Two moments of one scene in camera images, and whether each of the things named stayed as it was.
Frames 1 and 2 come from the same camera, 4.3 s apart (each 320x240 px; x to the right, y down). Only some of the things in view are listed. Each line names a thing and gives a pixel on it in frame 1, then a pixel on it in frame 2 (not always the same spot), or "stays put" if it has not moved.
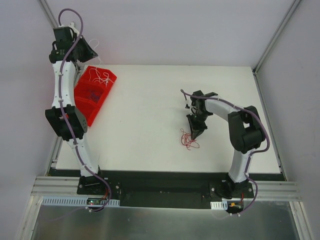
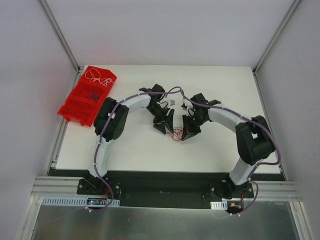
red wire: x=186 y=140 -> x=177 y=134
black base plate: x=168 y=190 stays put
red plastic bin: x=91 y=88 stays put
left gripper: x=81 y=49 -> x=163 y=119
